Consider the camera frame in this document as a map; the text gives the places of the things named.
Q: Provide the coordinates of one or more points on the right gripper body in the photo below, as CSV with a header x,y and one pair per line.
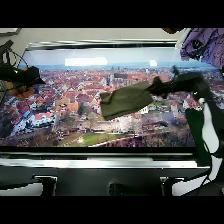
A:
x,y
159,86

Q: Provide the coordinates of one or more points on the olive green garment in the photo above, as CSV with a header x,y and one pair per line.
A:
x,y
125,100

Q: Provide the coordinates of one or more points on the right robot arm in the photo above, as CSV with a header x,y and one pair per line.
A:
x,y
210,130

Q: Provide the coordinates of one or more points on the dark green garment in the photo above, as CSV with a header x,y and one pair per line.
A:
x,y
195,133

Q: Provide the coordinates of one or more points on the purple patterned garment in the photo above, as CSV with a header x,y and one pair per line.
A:
x,y
208,45

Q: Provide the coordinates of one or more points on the silver frame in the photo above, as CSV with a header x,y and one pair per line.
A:
x,y
100,163

